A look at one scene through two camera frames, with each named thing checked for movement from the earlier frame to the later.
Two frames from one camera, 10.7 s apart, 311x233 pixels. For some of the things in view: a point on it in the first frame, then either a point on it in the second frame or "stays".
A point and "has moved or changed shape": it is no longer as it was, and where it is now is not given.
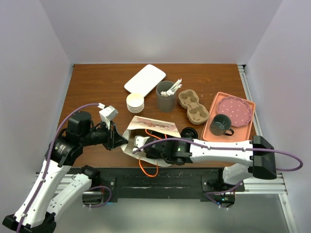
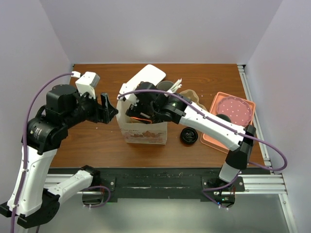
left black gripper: [113, 139] -> [108, 109]
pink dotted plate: [239, 110] stays
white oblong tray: [149, 76] stays
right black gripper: [149, 155] -> [134, 110]
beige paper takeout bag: [152, 128] has moved or changed shape
